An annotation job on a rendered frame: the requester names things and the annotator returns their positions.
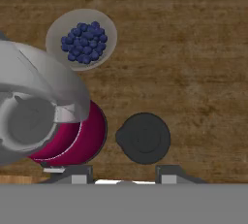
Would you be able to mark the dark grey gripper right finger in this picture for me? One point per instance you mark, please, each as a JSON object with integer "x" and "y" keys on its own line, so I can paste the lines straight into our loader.
{"x": 168, "y": 173}

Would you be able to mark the heap of blueberries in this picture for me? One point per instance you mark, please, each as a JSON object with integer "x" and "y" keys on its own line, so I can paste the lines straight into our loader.
{"x": 85, "y": 42}

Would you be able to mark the black blender lid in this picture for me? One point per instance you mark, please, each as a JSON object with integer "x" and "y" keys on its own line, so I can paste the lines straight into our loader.
{"x": 144, "y": 138}

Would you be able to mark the pale grey bowl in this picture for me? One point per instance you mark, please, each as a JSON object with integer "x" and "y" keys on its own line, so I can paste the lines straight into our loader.
{"x": 58, "y": 37}

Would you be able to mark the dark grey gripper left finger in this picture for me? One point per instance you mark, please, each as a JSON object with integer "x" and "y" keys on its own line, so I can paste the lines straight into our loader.
{"x": 79, "y": 173}

